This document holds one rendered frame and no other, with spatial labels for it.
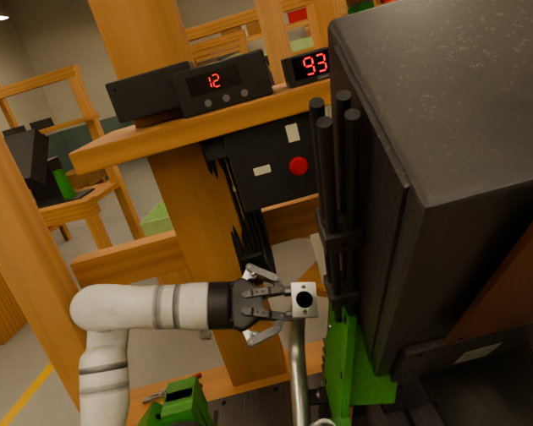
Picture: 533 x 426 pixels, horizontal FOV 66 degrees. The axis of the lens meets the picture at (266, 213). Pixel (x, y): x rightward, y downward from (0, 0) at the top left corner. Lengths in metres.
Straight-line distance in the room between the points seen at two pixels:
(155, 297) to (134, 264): 0.39
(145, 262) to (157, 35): 0.51
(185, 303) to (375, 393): 0.31
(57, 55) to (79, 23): 1.04
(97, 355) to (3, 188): 0.44
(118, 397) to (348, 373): 0.33
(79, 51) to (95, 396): 11.56
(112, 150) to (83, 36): 11.27
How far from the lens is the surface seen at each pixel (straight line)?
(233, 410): 1.03
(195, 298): 0.65
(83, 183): 9.48
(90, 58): 11.93
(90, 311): 0.67
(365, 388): 0.65
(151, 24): 0.83
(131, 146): 0.73
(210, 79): 0.73
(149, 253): 1.02
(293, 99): 0.70
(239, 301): 0.67
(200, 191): 0.85
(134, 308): 0.66
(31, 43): 12.72
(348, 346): 0.58
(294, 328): 0.76
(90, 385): 0.68
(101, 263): 1.06
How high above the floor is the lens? 1.60
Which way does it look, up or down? 20 degrees down
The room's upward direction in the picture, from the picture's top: 16 degrees counter-clockwise
